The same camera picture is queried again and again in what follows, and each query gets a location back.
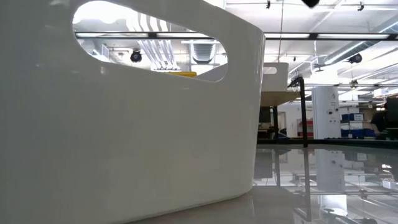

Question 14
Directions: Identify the wooden shelf with black legs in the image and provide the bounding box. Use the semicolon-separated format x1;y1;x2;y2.
257;76;309;149

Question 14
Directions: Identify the stack of blue bins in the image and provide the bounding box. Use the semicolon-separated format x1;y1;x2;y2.
340;113;376;139

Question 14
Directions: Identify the long silver ventilation pipe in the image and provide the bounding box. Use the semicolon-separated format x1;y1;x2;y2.
323;14;398;65

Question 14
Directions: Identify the white round pillar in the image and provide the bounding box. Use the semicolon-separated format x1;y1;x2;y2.
312;86;342;140

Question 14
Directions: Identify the red storage rack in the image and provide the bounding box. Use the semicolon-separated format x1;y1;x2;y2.
297;119;315;138

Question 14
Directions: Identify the person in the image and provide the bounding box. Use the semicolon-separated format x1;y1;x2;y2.
370;102;389;136

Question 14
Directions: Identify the dark monitor screen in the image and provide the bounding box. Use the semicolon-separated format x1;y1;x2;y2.
385;97;398;139

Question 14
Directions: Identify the yellow basket rim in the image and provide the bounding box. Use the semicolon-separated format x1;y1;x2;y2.
167;71;198;78

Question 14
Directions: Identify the large white plastic basket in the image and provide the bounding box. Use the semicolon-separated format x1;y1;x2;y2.
0;0;267;224

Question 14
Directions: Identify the black overhead frame bar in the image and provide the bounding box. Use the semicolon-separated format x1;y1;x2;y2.
74;31;398;40

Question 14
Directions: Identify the silver ribbed ceiling duct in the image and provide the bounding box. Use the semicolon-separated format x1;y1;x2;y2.
189;42;217;65

